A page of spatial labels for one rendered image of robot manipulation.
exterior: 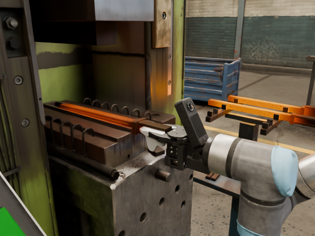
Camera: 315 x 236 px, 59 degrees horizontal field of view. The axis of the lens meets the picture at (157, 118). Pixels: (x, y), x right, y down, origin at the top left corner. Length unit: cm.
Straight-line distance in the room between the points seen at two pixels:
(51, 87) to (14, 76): 47
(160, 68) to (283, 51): 731
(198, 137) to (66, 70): 70
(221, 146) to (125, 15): 37
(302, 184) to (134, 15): 55
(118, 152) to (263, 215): 37
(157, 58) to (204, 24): 808
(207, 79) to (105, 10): 384
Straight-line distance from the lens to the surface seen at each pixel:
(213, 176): 115
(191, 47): 931
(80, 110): 90
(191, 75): 451
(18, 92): 70
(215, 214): 211
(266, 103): 126
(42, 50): 111
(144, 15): 74
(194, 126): 63
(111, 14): 66
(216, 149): 60
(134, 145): 77
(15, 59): 69
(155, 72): 102
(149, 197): 79
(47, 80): 113
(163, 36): 101
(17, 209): 44
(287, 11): 824
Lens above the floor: 126
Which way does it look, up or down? 19 degrees down
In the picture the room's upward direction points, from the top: straight up
